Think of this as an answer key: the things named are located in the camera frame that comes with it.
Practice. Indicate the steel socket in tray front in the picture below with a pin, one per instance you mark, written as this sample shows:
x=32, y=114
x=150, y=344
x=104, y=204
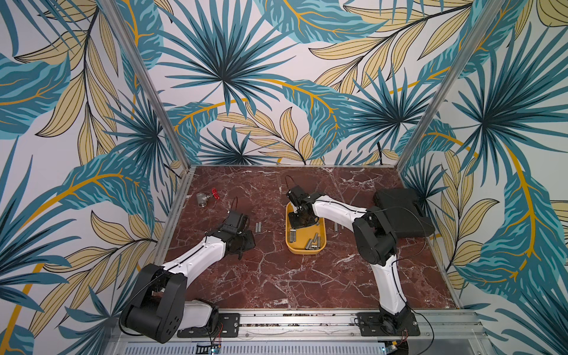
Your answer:
x=313, y=243

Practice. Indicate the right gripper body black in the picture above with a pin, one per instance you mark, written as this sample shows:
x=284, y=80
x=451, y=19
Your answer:
x=299, y=211

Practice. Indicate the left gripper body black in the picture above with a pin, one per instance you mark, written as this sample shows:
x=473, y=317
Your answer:
x=246, y=242

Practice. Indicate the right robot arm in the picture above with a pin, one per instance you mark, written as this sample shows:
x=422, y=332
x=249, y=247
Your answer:
x=376, y=240

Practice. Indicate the metal valve red handle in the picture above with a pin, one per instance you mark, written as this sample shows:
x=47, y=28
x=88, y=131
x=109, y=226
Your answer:
x=203, y=198

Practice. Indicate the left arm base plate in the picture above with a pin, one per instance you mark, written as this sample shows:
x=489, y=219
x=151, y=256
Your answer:
x=224, y=325

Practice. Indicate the aluminium front rail frame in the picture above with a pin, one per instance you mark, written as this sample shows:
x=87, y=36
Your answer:
x=322, y=331

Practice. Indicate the yellow plastic storage tray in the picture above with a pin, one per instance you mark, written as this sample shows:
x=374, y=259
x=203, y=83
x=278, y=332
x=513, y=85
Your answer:
x=303, y=235

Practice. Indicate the black plastic tool case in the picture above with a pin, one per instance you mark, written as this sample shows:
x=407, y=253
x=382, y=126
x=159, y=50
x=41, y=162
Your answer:
x=406, y=212

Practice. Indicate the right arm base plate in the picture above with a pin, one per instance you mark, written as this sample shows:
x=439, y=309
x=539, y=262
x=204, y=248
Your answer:
x=383, y=324

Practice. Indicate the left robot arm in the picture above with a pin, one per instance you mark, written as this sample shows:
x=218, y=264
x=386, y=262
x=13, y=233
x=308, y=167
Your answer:
x=157, y=307

